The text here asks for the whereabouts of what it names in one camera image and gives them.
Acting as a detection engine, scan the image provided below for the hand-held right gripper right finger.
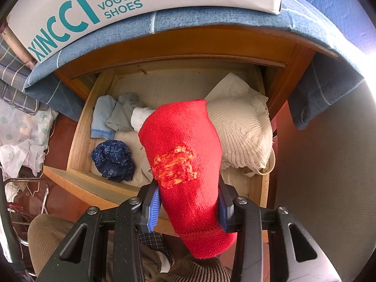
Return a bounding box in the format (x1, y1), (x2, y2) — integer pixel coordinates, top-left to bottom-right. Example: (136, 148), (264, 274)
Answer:
(217, 179), (341, 282)

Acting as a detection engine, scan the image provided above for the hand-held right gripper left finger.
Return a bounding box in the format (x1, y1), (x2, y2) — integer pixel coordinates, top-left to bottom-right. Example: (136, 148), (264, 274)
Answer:
(37, 182), (162, 282)

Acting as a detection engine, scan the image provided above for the navy floral underwear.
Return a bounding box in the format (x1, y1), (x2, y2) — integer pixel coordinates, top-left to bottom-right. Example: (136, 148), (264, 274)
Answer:
(90, 139), (136, 182)

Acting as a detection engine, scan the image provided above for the red knit garment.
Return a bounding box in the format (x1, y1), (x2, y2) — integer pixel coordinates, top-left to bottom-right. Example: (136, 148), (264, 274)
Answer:
(138, 99), (238, 259)

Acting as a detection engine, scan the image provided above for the white garment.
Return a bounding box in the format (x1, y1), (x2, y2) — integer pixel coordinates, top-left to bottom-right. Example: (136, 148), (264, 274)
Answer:
(130, 106), (156, 133)

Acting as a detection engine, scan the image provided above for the cream knit garment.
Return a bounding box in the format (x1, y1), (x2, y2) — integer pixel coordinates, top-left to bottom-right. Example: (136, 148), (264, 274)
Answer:
(204, 73), (277, 178)

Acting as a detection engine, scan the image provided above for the grey garment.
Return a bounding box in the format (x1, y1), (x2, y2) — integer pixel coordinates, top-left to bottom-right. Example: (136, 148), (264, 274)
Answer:
(106, 92), (147, 133)

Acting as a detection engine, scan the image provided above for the light blue garment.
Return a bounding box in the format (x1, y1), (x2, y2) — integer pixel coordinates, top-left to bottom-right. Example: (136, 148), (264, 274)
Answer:
(90, 95), (118, 140)

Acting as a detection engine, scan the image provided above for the wooden drawer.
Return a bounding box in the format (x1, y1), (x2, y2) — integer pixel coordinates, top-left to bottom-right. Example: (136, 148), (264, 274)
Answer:
(44, 63), (278, 243)

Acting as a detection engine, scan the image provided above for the plaid slipper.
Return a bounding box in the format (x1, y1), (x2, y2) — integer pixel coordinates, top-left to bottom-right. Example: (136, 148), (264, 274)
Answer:
(140, 231), (174, 259)

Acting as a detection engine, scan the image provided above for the person's right leg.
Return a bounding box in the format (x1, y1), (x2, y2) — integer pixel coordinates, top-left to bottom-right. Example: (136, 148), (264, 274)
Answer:
(141, 251), (234, 282)

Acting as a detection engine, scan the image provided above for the person's leg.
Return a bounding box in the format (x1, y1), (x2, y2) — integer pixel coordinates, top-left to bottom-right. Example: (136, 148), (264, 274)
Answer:
(141, 251), (234, 282)
(28, 214), (141, 282)

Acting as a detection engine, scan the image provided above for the person's left leg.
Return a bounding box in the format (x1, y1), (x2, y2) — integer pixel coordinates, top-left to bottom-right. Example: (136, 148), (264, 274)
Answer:
(28, 214), (141, 282)

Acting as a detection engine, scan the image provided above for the white floral sheer cloth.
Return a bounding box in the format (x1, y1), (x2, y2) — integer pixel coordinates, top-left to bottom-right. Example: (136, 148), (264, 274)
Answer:
(0, 98), (59, 180)

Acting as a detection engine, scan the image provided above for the blue checked cover cloth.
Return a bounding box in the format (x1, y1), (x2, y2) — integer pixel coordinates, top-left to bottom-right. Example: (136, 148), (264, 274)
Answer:
(23, 0), (368, 131)

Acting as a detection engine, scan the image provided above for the grey plaid blanket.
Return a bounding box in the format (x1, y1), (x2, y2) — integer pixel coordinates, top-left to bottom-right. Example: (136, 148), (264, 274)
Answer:
(0, 23), (40, 115)

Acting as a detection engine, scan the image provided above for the metal chair frame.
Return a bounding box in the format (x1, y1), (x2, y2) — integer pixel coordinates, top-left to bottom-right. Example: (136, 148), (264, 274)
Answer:
(3, 178), (50, 247)

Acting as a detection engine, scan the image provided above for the blue foam wall mat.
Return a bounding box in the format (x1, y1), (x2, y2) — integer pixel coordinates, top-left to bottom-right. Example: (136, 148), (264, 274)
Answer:
(283, 0), (372, 56)

